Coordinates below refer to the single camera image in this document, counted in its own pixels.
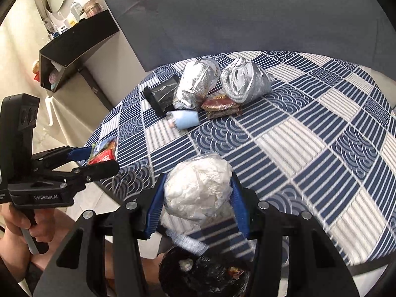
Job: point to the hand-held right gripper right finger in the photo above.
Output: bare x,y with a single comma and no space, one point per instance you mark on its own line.
239,205

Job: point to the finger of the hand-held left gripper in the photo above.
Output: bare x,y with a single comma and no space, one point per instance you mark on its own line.
92,170
79,153

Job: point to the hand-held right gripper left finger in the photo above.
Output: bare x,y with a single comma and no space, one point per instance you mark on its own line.
154,205

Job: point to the red snack packet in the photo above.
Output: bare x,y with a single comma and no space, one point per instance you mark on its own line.
103,157

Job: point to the clear bag of white tissue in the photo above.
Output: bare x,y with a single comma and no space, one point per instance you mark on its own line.
198,188

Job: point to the bin with black bag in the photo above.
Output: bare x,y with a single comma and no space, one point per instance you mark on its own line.
210,275

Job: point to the long silver foil bag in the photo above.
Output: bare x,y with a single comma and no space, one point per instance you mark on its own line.
191,83

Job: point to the person's left hand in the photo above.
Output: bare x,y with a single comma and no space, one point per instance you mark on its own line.
17,222

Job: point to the small crumpled white paper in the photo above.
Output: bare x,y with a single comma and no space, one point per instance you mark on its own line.
186,264

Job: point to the small colourful wrapper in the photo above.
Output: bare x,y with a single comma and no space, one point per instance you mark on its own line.
236,273

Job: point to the pink and teal soft item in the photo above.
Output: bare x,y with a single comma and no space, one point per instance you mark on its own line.
54,78

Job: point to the blue white patterned tablecloth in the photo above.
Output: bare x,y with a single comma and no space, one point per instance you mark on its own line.
294,148

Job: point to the light blue small packet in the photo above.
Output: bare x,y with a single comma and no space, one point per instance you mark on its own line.
185,120

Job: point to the black marbled pouch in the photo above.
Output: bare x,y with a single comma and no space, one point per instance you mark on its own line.
162,94

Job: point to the brown snack wrapper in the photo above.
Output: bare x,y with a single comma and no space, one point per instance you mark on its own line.
219,104

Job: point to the black open box shelf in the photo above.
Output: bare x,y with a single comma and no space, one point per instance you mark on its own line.
83,34

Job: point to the silver foil bag white lining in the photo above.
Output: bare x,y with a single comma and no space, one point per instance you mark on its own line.
247,83

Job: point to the white bottle yellow label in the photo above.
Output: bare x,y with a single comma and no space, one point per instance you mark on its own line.
74,14

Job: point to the pink jar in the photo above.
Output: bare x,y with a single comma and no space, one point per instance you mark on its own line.
92,8

